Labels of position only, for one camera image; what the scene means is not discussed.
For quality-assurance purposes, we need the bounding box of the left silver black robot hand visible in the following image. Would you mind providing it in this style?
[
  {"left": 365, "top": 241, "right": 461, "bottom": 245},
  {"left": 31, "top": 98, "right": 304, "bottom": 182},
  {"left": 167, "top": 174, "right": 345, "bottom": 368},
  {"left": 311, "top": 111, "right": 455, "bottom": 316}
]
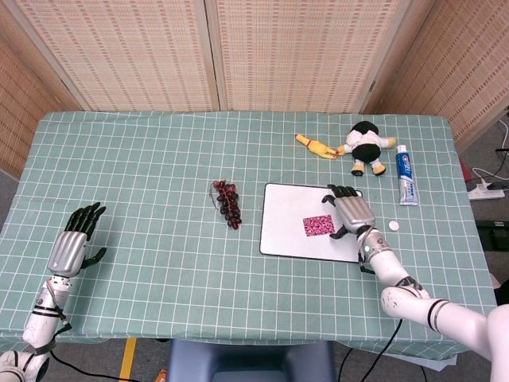
[{"left": 46, "top": 201, "right": 108, "bottom": 278}]

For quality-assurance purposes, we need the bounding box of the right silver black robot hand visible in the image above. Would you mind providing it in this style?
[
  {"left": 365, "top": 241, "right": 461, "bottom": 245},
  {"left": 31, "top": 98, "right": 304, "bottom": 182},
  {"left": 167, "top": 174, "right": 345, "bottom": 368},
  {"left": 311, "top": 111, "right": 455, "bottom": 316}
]
[{"left": 321, "top": 184, "right": 377, "bottom": 240}]

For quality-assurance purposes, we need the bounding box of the pink patterned rectangular card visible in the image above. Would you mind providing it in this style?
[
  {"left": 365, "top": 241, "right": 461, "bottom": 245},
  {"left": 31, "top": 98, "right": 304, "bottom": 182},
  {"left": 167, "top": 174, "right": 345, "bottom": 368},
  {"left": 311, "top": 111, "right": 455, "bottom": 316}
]
[{"left": 302, "top": 214, "right": 336, "bottom": 237}]

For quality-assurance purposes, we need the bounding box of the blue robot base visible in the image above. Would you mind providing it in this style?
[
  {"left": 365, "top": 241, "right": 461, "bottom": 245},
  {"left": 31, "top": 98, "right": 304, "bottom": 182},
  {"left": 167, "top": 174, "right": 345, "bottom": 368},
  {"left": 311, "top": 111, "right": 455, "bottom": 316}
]
[{"left": 165, "top": 338, "right": 337, "bottom": 382}]

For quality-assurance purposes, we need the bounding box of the white mat with black edge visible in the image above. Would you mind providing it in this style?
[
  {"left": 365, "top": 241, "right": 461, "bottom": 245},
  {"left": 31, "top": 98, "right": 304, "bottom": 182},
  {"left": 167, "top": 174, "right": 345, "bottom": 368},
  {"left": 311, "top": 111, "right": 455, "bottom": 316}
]
[{"left": 258, "top": 182, "right": 367, "bottom": 264}]

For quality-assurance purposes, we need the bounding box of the blue white toothpaste tube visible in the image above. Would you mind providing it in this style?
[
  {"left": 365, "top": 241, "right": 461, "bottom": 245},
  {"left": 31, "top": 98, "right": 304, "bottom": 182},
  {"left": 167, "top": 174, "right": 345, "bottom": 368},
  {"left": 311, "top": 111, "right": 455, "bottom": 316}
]
[{"left": 394, "top": 144, "right": 420, "bottom": 206}]

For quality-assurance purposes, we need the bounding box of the black white plush doll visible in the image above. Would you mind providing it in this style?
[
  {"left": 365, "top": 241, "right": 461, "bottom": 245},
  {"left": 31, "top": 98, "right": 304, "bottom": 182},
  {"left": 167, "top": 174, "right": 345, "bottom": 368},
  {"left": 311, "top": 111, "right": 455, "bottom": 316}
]
[{"left": 337, "top": 121, "right": 397, "bottom": 177}]

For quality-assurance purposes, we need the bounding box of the yellow rubber chicken toy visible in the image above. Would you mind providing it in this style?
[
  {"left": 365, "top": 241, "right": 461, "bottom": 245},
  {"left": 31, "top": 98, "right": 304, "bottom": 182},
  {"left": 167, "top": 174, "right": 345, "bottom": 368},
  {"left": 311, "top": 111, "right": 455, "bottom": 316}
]
[{"left": 294, "top": 134, "right": 340, "bottom": 160}]

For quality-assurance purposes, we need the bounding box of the dark red grape bunch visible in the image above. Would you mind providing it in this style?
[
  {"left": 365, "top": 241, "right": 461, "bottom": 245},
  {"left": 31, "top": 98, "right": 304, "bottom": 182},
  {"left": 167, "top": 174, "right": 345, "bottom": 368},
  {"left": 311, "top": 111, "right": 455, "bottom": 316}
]
[{"left": 208, "top": 179, "right": 243, "bottom": 229}]

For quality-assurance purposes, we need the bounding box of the green checked tablecloth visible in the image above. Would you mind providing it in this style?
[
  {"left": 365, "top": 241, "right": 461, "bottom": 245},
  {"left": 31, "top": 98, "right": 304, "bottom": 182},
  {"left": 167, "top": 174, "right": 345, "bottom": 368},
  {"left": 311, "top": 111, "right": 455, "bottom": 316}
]
[{"left": 0, "top": 110, "right": 503, "bottom": 362}]

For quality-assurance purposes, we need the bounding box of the white power strip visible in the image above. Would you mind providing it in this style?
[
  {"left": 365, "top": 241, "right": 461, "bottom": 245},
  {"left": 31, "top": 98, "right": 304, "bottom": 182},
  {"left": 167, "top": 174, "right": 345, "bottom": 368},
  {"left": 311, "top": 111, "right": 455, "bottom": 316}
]
[{"left": 467, "top": 178, "right": 506, "bottom": 201}]

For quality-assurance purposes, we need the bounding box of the woven bamboo folding screen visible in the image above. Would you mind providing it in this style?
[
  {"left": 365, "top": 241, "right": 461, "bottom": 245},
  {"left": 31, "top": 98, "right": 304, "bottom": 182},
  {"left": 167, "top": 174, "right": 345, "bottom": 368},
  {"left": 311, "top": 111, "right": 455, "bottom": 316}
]
[{"left": 0, "top": 0, "right": 509, "bottom": 180}]

